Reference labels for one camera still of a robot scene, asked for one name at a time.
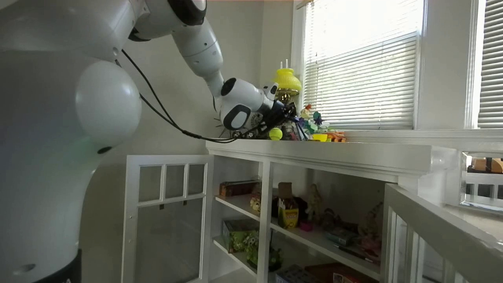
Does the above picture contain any window with white blinds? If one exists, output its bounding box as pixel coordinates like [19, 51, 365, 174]
[292, 0, 428, 130]
[476, 0, 503, 129]

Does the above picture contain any white glass cabinet door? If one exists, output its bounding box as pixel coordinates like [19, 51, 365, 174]
[383, 183, 503, 283]
[122, 154, 215, 283]

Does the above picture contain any blue box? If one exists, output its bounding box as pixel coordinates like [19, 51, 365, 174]
[275, 264, 316, 283]

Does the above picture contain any yellow crayon box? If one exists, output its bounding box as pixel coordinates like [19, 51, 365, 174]
[277, 182, 299, 230]

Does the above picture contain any blue grey book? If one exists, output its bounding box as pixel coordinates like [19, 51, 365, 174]
[325, 228, 359, 247]

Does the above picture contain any white built-in cabinet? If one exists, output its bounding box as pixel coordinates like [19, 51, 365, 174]
[122, 139, 503, 283]

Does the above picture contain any brown box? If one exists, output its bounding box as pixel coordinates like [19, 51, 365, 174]
[219, 180, 262, 197]

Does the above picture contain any yellow shade brass lamp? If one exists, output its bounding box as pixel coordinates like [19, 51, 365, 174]
[274, 59, 303, 140]

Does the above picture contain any green box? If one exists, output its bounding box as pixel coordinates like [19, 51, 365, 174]
[222, 219, 260, 254]

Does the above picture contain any beige figurine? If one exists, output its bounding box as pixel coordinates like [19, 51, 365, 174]
[306, 183, 323, 223]

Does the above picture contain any bunch of colourful pinwheel toys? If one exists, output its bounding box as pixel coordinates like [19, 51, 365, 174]
[296, 104, 331, 141]

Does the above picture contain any black pen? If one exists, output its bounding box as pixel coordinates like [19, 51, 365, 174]
[333, 244, 374, 263]

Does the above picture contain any red box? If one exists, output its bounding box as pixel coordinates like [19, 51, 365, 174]
[304, 262, 380, 283]

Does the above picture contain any brown wooden toy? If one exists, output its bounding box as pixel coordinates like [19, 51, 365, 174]
[467, 157, 503, 174]

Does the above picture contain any doll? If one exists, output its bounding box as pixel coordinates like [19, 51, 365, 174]
[357, 202, 384, 257]

